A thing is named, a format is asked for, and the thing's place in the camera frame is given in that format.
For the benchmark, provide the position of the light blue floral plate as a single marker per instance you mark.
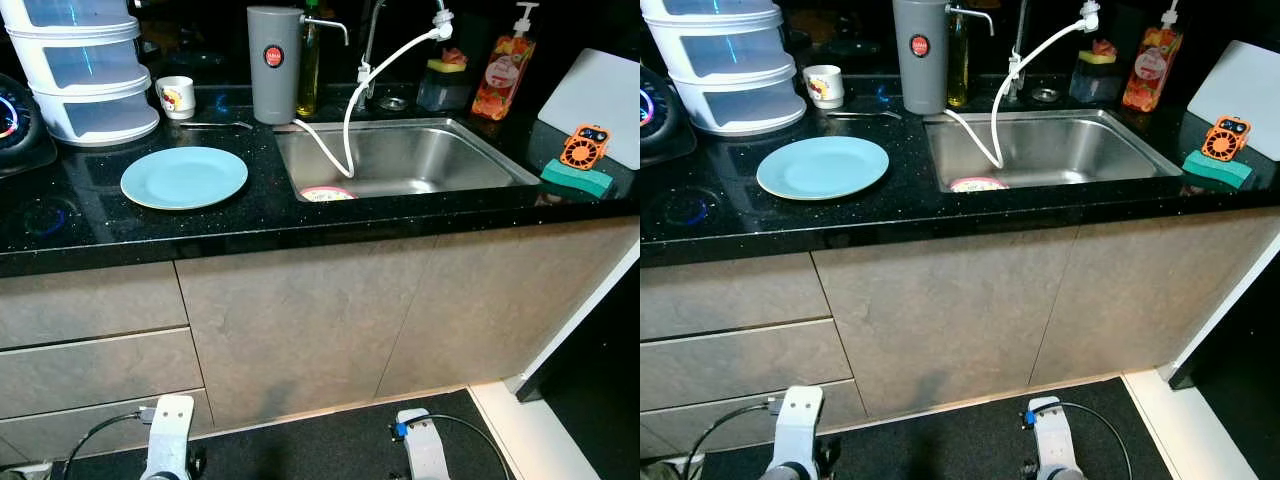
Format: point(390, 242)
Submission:
point(822, 168)
point(185, 178)

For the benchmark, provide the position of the pink rimmed floral plate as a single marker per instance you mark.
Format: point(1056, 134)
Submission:
point(978, 185)
point(327, 194)

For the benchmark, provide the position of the green sponge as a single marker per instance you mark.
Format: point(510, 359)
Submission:
point(1215, 170)
point(575, 180)

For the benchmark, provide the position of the beige drawer front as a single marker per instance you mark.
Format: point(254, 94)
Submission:
point(740, 365)
point(100, 375)
point(700, 430)
point(90, 305)
point(730, 295)
point(60, 435)

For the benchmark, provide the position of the orange mini fan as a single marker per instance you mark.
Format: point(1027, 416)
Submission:
point(580, 152)
point(1222, 143)

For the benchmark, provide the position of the white cutting board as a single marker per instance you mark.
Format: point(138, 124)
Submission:
point(600, 100)
point(1245, 90)

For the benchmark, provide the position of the beige cabinet door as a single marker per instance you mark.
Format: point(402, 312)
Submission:
point(1140, 290)
point(940, 320)
point(500, 300)
point(300, 330)

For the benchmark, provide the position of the white tiered storage container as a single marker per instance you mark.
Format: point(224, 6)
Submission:
point(740, 100)
point(90, 100)

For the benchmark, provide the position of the orange dish soap bottle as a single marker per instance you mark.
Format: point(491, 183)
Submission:
point(500, 85)
point(1150, 75)

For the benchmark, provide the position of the stainless steel sink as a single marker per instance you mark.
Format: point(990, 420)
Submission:
point(1080, 150)
point(430, 160)

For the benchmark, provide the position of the small white printed cup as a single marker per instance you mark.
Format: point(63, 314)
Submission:
point(175, 98)
point(823, 87)

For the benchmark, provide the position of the black sponge holder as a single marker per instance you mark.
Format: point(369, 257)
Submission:
point(440, 92)
point(1092, 85)

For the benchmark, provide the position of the silver fork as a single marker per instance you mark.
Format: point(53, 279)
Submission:
point(215, 124)
point(865, 114)

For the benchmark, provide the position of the red scrubber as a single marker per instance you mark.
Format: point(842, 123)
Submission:
point(1105, 48)
point(455, 57)

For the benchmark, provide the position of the yellow sponge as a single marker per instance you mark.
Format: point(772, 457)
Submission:
point(1092, 58)
point(440, 66)

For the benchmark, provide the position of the round chrome hole cover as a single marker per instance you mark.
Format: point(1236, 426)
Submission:
point(1045, 95)
point(392, 103)

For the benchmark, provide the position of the white faucet diverter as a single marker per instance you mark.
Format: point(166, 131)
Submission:
point(1088, 20)
point(441, 28)

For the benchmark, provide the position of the grey water filter canister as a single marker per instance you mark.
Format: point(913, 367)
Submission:
point(272, 95)
point(920, 85)

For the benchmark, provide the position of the chrome sink faucet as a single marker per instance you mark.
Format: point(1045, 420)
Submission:
point(1018, 40)
point(372, 50)

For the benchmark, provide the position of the yellow oil bottle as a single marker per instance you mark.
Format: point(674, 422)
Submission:
point(311, 80)
point(959, 70)

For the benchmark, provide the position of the black floor mat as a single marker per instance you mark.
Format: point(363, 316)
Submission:
point(300, 450)
point(940, 445)

